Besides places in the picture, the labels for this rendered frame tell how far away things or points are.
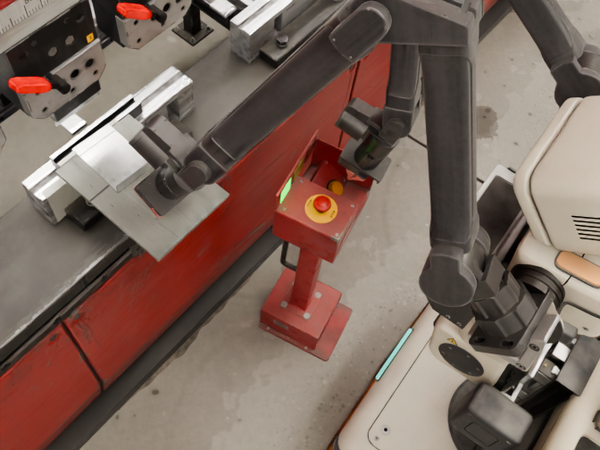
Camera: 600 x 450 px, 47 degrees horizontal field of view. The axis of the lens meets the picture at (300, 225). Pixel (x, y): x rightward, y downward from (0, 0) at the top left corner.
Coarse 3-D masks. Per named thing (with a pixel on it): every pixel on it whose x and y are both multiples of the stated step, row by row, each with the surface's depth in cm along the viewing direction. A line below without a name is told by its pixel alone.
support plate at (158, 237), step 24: (72, 168) 125; (96, 192) 123; (120, 192) 124; (216, 192) 125; (120, 216) 121; (144, 216) 122; (168, 216) 122; (192, 216) 123; (144, 240) 120; (168, 240) 120
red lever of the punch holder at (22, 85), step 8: (48, 72) 102; (16, 80) 95; (24, 80) 96; (32, 80) 97; (40, 80) 98; (48, 80) 100; (56, 80) 101; (64, 80) 102; (16, 88) 94; (24, 88) 95; (32, 88) 96; (40, 88) 98; (48, 88) 99; (56, 88) 101; (64, 88) 101
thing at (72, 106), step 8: (88, 88) 118; (96, 88) 120; (80, 96) 118; (88, 96) 120; (64, 104) 116; (72, 104) 118; (80, 104) 121; (56, 112) 116; (64, 112) 117; (72, 112) 121; (56, 120) 117; (64, 120) 120
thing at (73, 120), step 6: (0, 90) 129; (0, 96) 129; (0, 102) 130; (6, 102) 131; (66, 120) 129; (72, 120) 129; (78, 120) 130; (66, 126) 129; (72, 126) 129; (78, 126) 129; (84, 126) 130; (72, 132) 128
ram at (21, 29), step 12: (0, 0) 88; (12, 0) 89; (60, 0) 96; (72, 0) 98; (36, 12) 94; (48, 12) 96; (60, 12) 97; (24, 24) 93; (36, 24) 95; (0, 36) 91; (12, 36) 93; (24, 36) 95; (0, 48) 93
